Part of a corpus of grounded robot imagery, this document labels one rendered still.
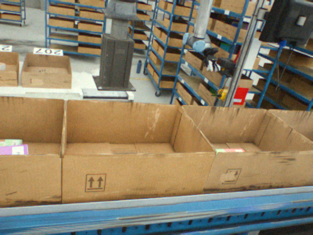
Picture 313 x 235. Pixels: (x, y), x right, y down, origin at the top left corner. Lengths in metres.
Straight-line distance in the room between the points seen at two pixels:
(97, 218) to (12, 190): 0.20
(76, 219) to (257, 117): 0.80
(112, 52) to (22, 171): 1.19
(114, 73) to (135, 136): 0.85
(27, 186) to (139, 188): 0.27
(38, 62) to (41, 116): 1.19
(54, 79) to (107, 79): 0.33
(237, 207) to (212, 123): 0.37
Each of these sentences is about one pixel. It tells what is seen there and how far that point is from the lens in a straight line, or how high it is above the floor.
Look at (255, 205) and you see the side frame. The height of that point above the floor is 0.91.
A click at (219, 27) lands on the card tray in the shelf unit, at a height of 1.19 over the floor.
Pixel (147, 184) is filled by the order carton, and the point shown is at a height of 0.95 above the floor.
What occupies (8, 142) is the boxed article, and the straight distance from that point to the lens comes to 0.87.
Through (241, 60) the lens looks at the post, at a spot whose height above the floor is 1.11.
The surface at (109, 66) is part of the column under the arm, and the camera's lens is 1.71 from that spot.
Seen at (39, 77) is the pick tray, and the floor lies 0.82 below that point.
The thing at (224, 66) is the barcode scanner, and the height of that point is 1.05.
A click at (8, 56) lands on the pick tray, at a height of 0.82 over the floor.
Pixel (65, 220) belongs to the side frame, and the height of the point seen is 0.91.
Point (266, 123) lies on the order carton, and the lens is 1.14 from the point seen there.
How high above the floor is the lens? 1.41
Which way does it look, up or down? 27 degrees down
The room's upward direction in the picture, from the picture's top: 12 degrees clockwise
